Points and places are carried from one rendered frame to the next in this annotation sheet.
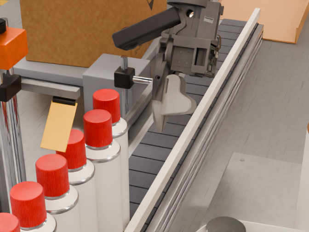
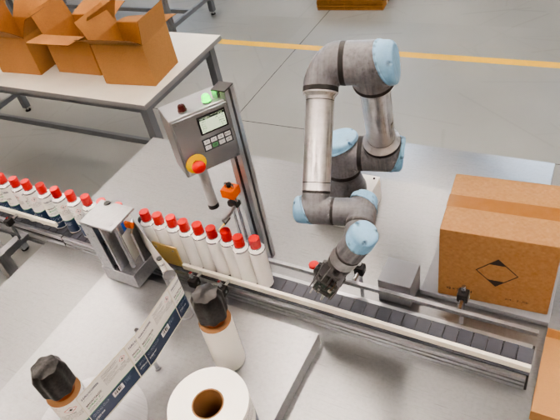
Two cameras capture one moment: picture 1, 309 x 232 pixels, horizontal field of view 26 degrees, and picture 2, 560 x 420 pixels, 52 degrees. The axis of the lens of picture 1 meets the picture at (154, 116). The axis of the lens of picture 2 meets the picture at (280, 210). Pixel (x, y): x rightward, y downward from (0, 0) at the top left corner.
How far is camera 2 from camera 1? 175 cm
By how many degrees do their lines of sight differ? 82
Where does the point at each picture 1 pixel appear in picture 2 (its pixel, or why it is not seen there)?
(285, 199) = (272, 351)
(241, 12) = not seen: outside the picture
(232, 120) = (383, 351)
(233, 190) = (282, 329)
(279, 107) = (403, 382)
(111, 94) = (252, 239)
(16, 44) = (226, 193)
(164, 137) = (336, 302)
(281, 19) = not seen: outside the picture
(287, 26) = not seen: outside the picture
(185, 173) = (302, 311)
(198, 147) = (325, 318)
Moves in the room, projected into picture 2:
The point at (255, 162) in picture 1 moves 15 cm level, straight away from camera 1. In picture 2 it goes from (307, 342) to (358, 352)
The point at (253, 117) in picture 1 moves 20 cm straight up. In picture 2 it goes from (388, 363) to (386, 320)
